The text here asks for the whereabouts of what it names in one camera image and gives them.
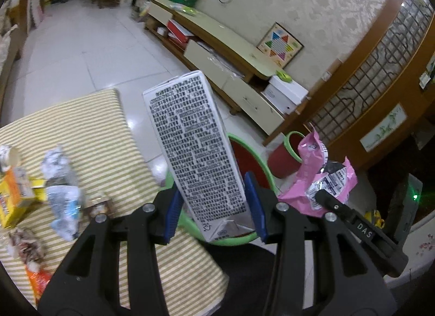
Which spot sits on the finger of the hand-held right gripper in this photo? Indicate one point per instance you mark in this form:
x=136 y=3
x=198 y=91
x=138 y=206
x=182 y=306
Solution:
x=360 y=226

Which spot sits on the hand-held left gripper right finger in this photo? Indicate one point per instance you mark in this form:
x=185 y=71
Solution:
x=255 y=209

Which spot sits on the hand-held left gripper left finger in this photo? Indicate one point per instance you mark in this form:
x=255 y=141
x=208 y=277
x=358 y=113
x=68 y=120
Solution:
x=172 y=215

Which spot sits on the large green rimmed bin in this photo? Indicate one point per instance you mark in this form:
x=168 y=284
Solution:
x=248 y=156

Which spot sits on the pink plastic wrapper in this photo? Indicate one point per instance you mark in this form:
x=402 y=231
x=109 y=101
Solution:
x=311 y=156

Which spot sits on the white printed milk carton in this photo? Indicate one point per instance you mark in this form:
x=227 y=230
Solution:
x=197 y=139

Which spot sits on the brown red paper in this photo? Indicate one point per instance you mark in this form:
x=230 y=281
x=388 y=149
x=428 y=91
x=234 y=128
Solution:
x=25 y=244

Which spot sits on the yellow cardboard box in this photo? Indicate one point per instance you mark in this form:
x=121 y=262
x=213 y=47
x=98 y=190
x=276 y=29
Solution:
x=13 y=200

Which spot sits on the small yellow toy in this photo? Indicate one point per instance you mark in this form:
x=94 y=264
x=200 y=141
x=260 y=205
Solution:
x=373 y=219

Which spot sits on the white flowered cabinet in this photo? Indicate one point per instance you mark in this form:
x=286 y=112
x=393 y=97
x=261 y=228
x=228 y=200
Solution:
x=418 y=255

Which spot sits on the small red green-rimmed bin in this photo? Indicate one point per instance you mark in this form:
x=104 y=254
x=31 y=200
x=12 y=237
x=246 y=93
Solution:
x=282 y=163

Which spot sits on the person's dark trousers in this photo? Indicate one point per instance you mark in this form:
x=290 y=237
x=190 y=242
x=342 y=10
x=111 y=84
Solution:
x=244 y=278

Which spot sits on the white cardboard box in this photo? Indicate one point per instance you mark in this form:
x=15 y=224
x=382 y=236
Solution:
x=285 y=93

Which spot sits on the small green toy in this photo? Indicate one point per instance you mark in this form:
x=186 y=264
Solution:
x=284 y=76

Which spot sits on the wooden lattice partition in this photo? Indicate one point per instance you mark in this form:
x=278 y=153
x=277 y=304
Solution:
x=373 y=75

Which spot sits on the orange snack packet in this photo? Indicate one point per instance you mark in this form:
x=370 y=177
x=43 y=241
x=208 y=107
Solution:
x=39 y=280

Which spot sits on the colourful star checkers board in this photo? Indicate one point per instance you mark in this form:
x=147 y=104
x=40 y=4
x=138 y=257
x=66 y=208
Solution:
x=279 y=44

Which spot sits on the long wooden television stand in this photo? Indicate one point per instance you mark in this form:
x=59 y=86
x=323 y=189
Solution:
x=221 y=41

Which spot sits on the red flat box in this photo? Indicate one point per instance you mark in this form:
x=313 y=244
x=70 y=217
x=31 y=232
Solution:
x=178 y=30

